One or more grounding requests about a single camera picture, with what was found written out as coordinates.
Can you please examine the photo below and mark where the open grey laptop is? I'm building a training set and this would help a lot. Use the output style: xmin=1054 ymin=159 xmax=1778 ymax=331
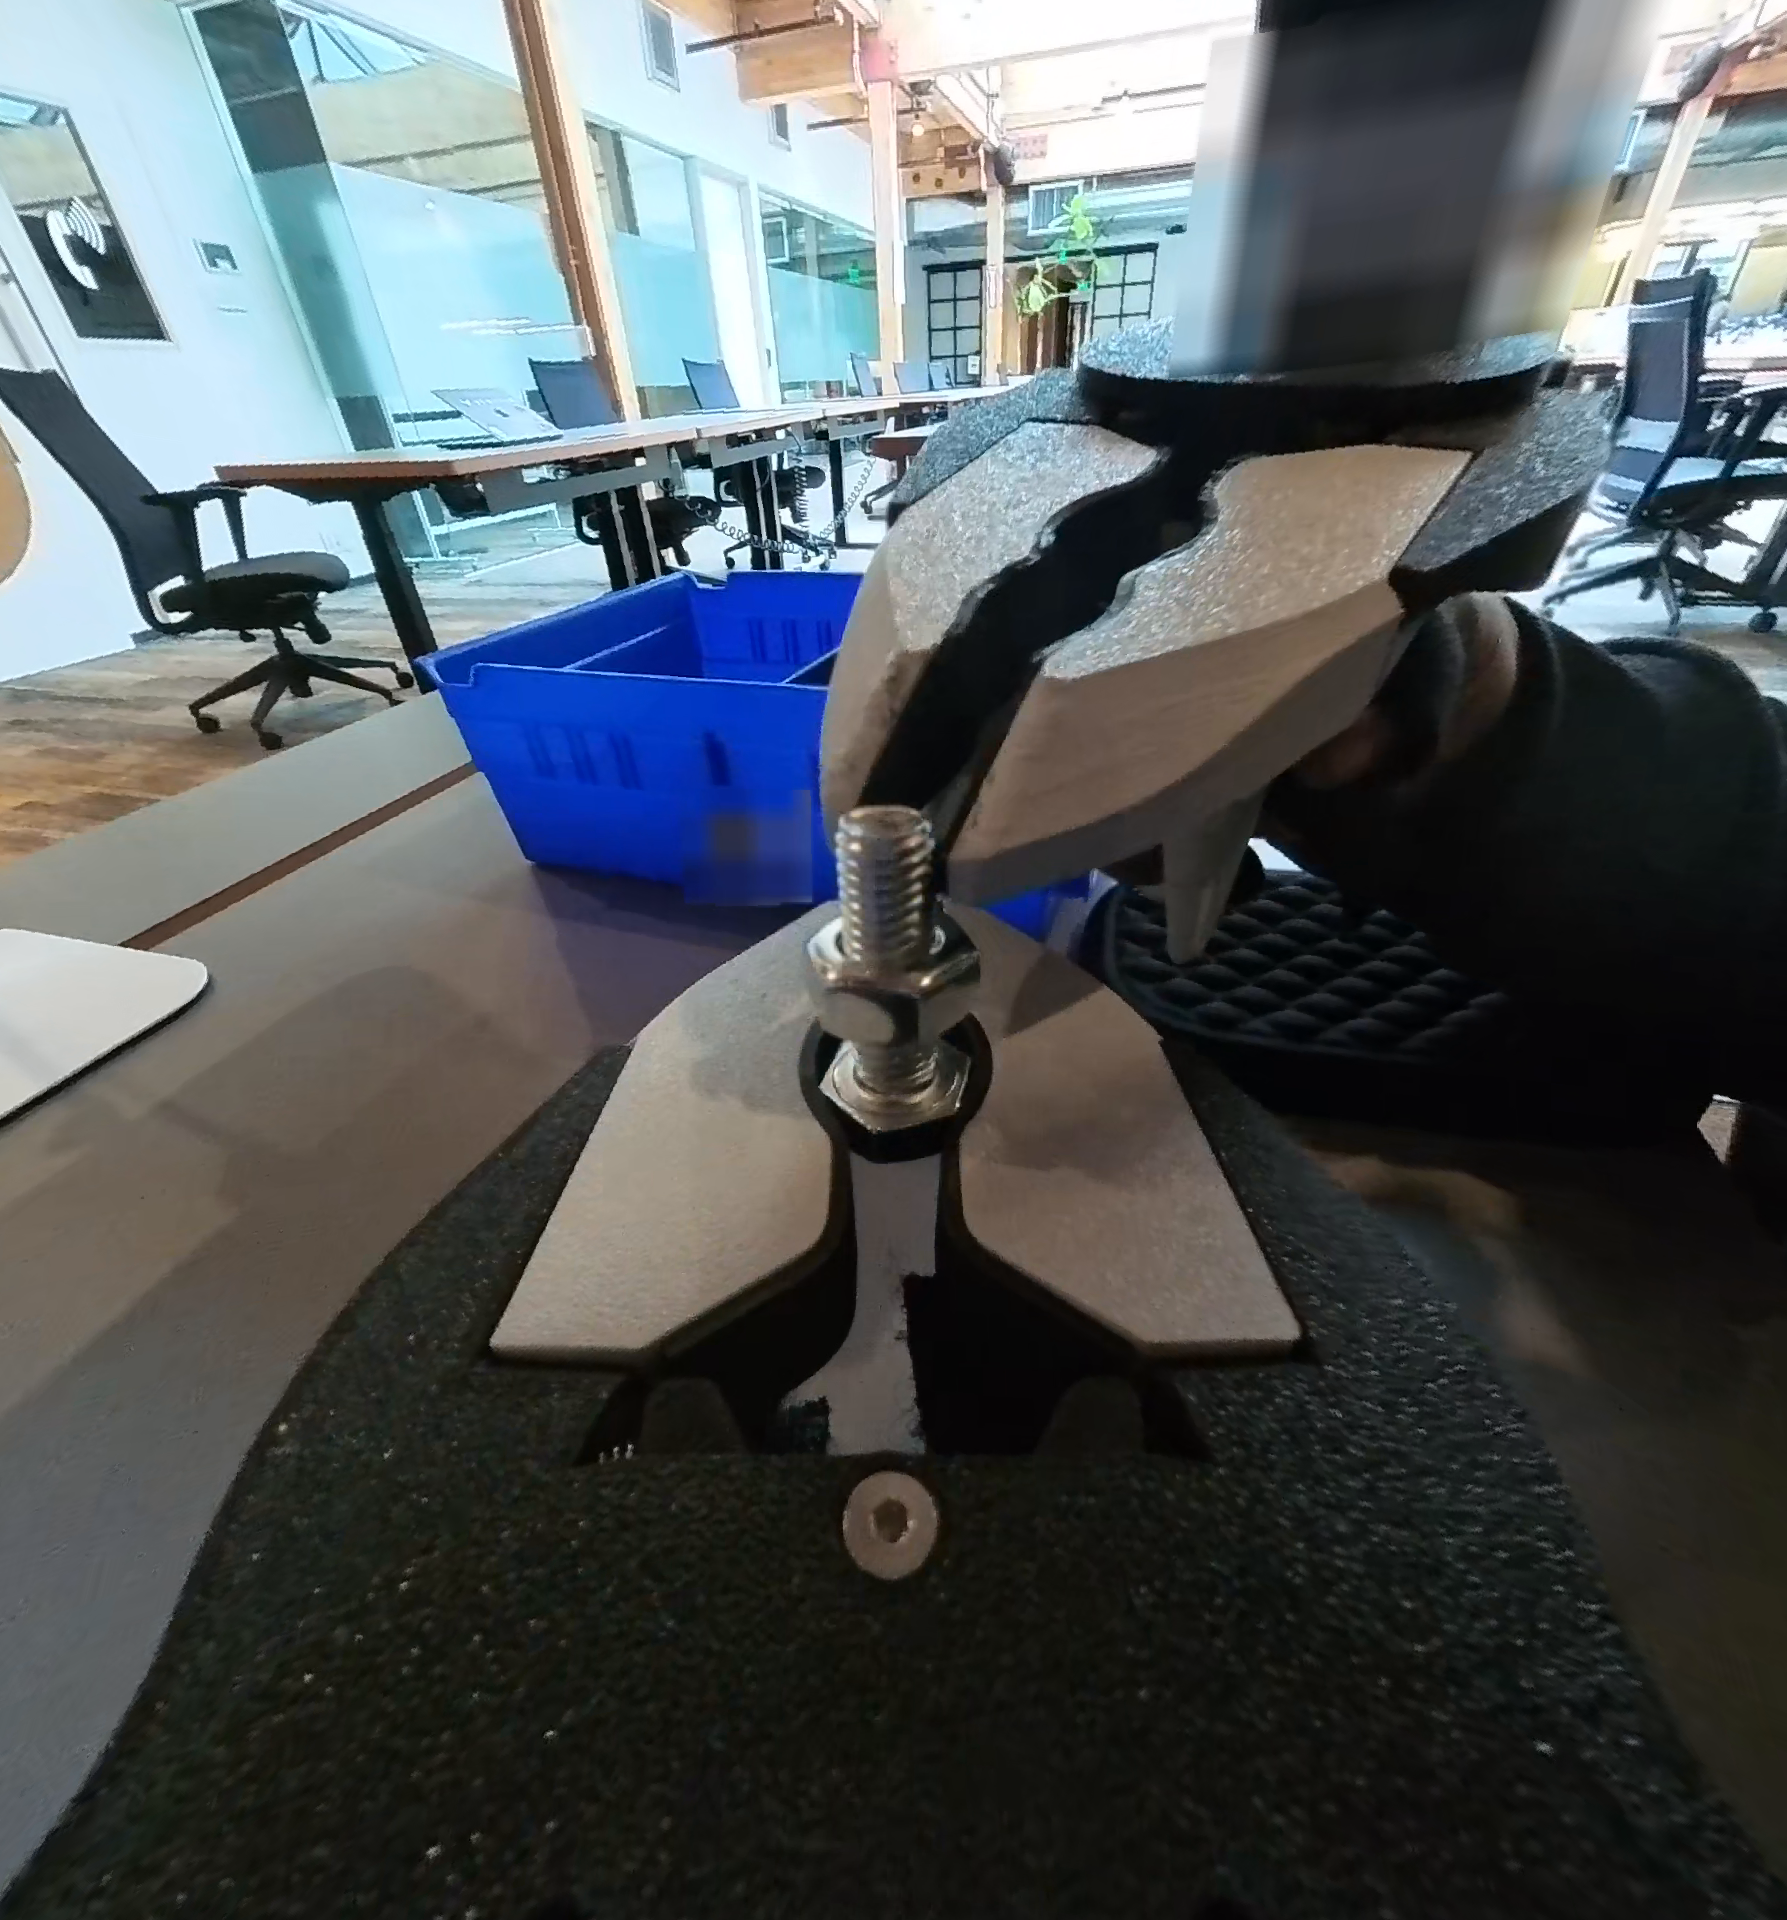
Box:
xmin=432 ymin=385 xmax=565 ymax=448

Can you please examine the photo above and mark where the person's right hand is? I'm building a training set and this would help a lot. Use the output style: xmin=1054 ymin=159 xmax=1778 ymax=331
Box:
xmin=1269 ymin=592 xmax=1531 ymax=842

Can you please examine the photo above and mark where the blue divided plastic bin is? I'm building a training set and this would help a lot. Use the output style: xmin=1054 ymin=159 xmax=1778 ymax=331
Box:
xmin=413 ymin=570 xmax=1121 ymax=947

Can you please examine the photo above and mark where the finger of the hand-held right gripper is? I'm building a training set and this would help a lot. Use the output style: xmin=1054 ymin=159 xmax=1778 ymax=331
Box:
xmin=821 ymin=425 xmax=1194 ymax=822
xmin=931 ymin=443 xmax=1481 ymax=969

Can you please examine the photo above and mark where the person's right forearm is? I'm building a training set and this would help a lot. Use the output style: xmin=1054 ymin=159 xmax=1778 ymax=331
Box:
xmin=1237 ymin=600 xmax=1787 ymax=1143

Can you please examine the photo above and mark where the black textured pad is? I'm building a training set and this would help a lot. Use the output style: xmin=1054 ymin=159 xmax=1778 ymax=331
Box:
xmin=1088 ymin=863 xmax=1526 ymax=1082

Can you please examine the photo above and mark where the white desk stand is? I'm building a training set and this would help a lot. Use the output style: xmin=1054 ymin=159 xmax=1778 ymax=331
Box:
xmin=0 ymin=927 xmax=213 ymax=1164

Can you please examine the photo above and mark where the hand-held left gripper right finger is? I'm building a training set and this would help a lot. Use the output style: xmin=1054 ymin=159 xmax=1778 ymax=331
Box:
xmin=934 ymin=916 xmax=1303 ymax=1365

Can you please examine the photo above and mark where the black office chair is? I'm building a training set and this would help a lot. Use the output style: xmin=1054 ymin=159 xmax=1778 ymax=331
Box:
xmin=0 ymin=360 xmax=417 ymax=751
xmin=1544 ymin=269 xmax=1787 ymax=631

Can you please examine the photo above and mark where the wooden pillar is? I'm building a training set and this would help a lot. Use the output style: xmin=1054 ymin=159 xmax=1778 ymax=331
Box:
xmin=502 ymin=0 xmax=642 ymax=425

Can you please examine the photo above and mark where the dark phone icon window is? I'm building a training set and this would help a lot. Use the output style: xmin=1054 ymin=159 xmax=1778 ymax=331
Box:
xmin=0 ymin=83 xmax=174 ymax=344

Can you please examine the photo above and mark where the hanging green plant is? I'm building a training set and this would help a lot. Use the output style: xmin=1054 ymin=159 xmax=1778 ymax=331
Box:
xmin=1020 ymin=195 xmax=1105 ymax=321

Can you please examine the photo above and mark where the steel hex bolt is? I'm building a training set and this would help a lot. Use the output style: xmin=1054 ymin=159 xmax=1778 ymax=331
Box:
xmin=817 ymin=806 xmax=974 ymax=1133

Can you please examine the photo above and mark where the steel hex nut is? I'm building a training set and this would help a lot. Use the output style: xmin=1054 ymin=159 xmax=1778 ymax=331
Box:
xmin=804 ymin=918 xmax=980 ymax=1039

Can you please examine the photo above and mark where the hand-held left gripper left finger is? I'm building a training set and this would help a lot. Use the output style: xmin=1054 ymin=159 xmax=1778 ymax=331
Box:
xmin=491 ymin=936 xmax=856 ymax=1367

